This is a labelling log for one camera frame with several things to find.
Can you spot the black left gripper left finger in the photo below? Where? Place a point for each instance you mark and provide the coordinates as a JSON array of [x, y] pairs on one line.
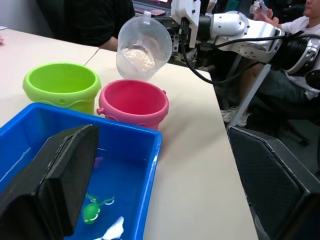
[[60, 175]]

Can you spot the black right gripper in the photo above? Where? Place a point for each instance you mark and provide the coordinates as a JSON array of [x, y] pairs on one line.
[[192, 56]]

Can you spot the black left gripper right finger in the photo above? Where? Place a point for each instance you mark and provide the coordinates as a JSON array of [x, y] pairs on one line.
[[270, 180]]

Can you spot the clear plastic measuring cup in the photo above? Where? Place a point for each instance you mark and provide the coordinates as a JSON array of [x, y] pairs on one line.
[[142, 37]]

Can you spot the green toy fish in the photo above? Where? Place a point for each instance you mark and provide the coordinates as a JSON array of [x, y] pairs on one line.
[[90, 211]]

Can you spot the pink plastic bucket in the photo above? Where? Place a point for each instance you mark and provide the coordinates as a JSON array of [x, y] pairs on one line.
[[135, 100]]

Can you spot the blue plastic tub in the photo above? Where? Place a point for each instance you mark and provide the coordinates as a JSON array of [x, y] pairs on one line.
[[130, 150]]

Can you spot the green plastic bucket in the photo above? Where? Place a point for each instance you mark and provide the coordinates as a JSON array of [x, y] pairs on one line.
[[60, 75]]

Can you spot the pink phone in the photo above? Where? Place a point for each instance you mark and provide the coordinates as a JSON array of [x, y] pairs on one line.
[[155, 12]]

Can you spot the grey metal table leg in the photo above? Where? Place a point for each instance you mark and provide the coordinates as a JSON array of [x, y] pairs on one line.
[[250, 95]]

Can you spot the white sneaker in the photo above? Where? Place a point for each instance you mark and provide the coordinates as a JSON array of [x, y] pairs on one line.
[[232, 115]]

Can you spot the small clear bottle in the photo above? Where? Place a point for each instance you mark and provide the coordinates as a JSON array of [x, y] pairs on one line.
[[255, 7]]

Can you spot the person in black clothes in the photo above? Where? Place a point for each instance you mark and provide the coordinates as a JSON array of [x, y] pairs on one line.
[[87, 20]]

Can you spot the person in white shirt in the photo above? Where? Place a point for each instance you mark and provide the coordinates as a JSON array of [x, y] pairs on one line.
[[300, 25]]

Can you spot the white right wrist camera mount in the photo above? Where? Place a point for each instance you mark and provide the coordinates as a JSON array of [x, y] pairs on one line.
[[185, 7]]

